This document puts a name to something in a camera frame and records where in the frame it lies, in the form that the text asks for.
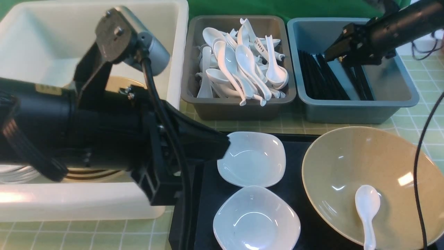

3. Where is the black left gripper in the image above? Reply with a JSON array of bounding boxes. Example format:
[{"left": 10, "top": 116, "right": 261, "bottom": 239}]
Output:
[{"left": 71, "top": 43, "right": 230, "bottom": 206}]

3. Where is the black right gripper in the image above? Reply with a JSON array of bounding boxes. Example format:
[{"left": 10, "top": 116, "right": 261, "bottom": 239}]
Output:
[{"left": 324, "top": 19, "right": 396, "bottom": 67}]

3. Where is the white square dish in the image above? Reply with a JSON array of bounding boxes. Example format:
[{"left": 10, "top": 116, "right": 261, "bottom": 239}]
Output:
[
  {"left": 213, "top": 186, "right": 301, "bottom": 250},
  {"left": 217, "top": 131, "right": 287, "bottom": 188}
]

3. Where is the white square dish front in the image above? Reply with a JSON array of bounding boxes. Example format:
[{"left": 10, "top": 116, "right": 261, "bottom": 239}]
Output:
[{"left": 213, "top": 186, "right": 301, "bottom": 250}]

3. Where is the tan noodle bowl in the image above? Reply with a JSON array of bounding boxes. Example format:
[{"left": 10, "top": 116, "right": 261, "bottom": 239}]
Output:
[{"left": 301, "top": 126, "right": 423, "bottom": 250}]

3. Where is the white ceramic soup spoon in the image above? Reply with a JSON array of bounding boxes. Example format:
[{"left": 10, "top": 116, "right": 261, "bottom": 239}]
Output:
[{"left": 355, "top": 185, "right": 381, "bottom": 250}]

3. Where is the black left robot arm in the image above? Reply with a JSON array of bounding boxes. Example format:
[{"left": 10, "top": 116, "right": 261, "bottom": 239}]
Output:
[{"left": 1, "top": 42, "right": 230, "bottom": 206}]

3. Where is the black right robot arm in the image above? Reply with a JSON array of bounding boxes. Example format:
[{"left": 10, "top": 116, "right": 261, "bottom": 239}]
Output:
[{"left": 324, "top": 0, "right": 443, "bottom": 66}]

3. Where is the bundle of black chopsticks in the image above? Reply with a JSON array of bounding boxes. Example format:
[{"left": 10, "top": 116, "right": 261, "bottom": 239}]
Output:
[{"left": 298, "top": 50, "right": 375, "bottom": 101}]

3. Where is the grey plastic spoon bin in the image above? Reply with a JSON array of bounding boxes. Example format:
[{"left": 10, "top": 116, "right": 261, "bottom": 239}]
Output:
[{"left": 181, "top": 15, "right": 297, "bottom": 120}]

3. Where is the blue-grey plastic chopstick bin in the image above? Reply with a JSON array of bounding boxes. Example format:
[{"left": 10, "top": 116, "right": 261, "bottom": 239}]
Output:
[{"left": 287, "top": 17, "right": 419, "bottom": 124}]

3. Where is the black plastic serving tray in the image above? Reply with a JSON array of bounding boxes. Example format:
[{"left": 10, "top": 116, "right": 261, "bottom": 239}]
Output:
[{"left": 169, "top": 131, "right": 444, "bottom": 250}]

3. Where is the pile of white spoons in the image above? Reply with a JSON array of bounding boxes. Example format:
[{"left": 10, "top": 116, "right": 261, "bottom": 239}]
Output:
[{"left": 195, "top": 18, "right": 290, "bottom": 107}]

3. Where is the green checkered tablecloth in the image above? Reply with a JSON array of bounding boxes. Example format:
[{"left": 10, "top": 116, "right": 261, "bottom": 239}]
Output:
[{"left": 1, "top": 55, "right": 443, "bottom": 250}]

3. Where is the stack of white plates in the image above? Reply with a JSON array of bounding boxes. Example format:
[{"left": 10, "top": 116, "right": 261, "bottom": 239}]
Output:
[{"left": 0, "top": 165, "right": 40, "bottom": 184}]

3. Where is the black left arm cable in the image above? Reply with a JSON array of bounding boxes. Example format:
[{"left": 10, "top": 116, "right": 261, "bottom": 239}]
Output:
[{"left": 137, "top": 38, "right": 193, "bottom": 250}]

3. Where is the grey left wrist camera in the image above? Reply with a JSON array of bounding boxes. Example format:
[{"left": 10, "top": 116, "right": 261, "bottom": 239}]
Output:
[{"left": 95, "top": 5, "right": 170, "bottom": 76}]

